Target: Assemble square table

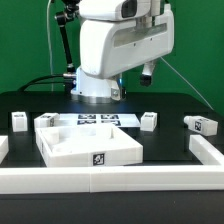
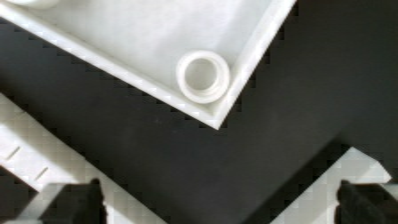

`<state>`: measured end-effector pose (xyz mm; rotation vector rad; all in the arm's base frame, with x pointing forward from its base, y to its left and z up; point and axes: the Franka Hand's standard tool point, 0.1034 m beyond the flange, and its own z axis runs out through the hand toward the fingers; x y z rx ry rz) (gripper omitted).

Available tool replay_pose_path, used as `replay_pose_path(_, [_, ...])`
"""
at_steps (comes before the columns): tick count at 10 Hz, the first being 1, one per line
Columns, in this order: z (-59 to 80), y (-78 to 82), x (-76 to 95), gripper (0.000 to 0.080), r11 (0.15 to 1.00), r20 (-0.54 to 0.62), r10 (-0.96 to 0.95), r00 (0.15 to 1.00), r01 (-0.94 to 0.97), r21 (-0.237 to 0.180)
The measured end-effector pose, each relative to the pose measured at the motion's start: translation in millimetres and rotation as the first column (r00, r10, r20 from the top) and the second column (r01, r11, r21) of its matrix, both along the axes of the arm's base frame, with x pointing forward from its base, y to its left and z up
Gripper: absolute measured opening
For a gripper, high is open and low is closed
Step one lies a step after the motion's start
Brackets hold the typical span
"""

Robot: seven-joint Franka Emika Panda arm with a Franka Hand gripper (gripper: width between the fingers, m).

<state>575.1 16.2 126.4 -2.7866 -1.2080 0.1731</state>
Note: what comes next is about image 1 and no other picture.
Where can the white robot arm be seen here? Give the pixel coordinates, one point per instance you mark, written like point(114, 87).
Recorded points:
point(116, 36)

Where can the white left fence bar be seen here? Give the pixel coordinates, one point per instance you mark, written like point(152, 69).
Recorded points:
point(3, 147)

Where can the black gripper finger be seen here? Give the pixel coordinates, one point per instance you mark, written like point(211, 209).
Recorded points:
point(146, 76)

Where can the white fence bar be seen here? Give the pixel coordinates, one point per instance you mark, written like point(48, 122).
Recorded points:
point(3, 147)
point(204, 151)
point(110, 179)

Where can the white sheet with tags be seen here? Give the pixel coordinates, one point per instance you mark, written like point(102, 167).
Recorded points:
point(120, 120)

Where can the white square table top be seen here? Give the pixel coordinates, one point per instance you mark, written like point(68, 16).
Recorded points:
point(87, 146)

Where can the white front fence bar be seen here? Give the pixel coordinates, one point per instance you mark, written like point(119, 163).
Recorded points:
point(110, 179)

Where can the white right fence bar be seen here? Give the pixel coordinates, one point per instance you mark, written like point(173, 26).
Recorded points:
point(204, 151)

